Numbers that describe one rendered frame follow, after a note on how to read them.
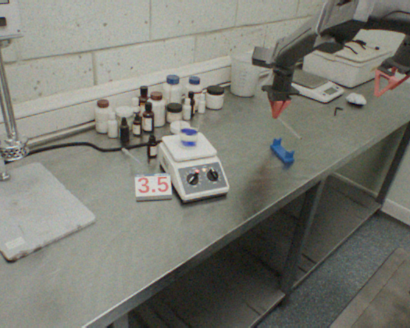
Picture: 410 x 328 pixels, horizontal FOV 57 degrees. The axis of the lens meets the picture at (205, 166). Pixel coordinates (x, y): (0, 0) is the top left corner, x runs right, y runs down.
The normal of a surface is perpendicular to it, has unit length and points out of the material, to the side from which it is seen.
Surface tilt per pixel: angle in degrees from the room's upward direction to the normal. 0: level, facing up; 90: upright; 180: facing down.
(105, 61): 90
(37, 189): 0
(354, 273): 0
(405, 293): 0
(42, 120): 90
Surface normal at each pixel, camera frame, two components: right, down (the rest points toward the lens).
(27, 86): 0.70, 0.44
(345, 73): -0.71, 0.38
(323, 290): 0.09, -0.83
